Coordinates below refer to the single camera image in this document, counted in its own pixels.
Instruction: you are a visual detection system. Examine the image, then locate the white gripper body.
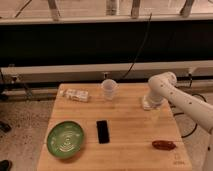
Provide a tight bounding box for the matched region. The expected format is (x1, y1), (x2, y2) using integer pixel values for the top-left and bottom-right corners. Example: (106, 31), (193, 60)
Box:
(143, 92), (163, 109)

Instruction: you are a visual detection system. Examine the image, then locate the white sponge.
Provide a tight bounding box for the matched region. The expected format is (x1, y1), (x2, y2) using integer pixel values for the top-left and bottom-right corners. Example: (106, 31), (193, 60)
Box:
(142, 101), (153, 111)

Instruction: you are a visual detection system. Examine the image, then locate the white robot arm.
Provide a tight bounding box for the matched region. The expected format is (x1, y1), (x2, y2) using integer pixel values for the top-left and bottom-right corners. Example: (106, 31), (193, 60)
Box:
(141, 72), (213, 171)

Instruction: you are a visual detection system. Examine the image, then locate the clear plastic cup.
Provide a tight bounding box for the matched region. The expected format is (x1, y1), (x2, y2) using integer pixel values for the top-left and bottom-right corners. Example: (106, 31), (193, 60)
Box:
(101, 79), (118, 100)

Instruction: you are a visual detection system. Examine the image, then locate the brown sausage-like object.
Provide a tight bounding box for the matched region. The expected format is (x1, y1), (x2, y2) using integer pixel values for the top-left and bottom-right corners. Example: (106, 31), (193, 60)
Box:
(152, 140), (176, 150)

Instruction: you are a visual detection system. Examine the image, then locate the black phone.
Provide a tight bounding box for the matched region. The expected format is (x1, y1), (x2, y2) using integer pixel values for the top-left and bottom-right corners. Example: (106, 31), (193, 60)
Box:
(96, 120), (110, 144)

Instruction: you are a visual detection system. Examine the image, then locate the white plastic packet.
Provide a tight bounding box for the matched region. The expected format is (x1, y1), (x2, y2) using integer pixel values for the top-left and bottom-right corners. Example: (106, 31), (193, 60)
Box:
(60, 89), (89, 102)

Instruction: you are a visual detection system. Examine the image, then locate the green round plate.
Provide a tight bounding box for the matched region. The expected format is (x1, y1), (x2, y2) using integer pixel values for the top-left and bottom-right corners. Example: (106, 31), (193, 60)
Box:
(46, 121), (84, 159)

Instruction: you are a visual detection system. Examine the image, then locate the black shoe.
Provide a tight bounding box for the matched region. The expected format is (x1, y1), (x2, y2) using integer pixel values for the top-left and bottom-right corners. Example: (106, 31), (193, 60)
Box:
(0, 160), (12, 171)

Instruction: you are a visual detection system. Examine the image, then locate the black floor cable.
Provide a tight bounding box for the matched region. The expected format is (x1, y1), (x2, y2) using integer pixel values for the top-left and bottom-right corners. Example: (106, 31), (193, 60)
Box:
(169, 73), (208, 139)

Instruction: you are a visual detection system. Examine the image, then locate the black hanging cable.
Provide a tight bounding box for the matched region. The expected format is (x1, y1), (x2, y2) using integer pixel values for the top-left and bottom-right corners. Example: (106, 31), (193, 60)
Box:
(117, 12), (153, 82)

